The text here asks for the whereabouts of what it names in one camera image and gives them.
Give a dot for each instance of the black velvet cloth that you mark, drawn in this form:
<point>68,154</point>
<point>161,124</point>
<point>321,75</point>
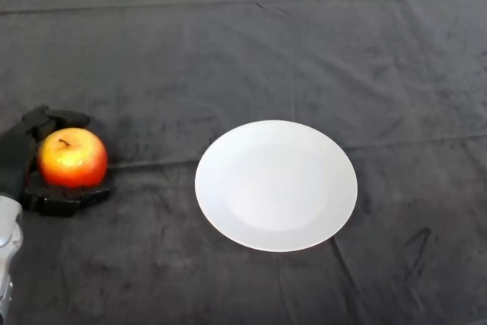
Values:
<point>228,55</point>

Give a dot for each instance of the white round plate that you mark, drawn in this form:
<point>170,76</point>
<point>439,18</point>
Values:
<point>276,188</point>

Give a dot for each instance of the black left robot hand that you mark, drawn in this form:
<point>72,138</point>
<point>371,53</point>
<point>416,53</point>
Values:
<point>13,161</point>

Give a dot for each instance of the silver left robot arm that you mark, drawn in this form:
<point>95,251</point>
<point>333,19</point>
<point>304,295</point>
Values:
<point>8,249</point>

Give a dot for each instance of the red yellow apple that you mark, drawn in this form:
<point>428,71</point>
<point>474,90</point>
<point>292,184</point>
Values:
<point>72,159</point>

